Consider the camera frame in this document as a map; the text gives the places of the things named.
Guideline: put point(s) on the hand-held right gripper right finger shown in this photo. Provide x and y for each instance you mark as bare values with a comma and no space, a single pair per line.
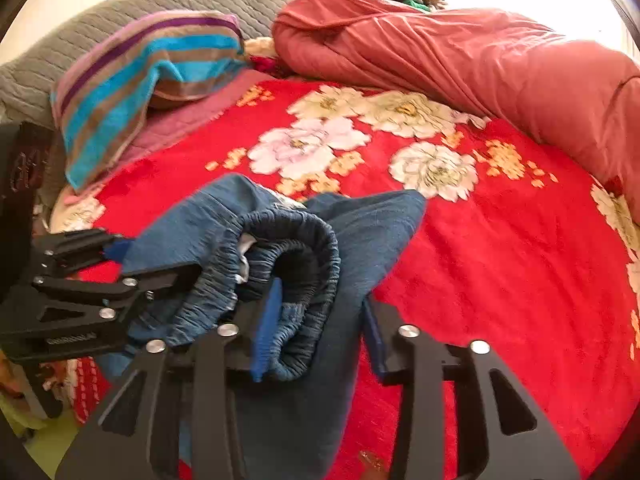
374,345

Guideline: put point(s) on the striped towel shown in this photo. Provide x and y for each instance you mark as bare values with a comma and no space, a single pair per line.
125,75

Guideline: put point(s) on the blue pants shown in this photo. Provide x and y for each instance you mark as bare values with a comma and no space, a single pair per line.
370,240

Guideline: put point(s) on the dark and green clothes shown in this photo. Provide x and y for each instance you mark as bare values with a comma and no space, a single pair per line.
410,0

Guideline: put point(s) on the yellow patterned cloth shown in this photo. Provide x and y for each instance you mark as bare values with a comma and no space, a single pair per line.
12,405

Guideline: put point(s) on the salmon red comforter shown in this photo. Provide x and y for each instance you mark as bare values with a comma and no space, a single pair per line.
450,60

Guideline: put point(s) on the red floral blanket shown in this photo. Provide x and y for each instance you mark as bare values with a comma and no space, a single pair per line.
500,285

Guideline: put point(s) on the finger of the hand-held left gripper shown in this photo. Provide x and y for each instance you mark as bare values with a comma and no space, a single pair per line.
75,332
75,250

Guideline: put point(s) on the cream plush item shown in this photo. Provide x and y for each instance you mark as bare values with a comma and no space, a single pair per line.
260,47

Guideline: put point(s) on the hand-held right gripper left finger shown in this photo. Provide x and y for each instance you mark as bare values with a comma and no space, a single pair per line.
267,335

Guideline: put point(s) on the grey quilted headboard cover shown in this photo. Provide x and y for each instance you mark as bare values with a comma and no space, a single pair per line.
150,5

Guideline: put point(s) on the small red cloth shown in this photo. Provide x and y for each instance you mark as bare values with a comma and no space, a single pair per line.
262,66

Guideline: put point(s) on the pink quilted sheet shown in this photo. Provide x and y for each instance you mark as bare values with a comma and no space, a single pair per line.
200,110

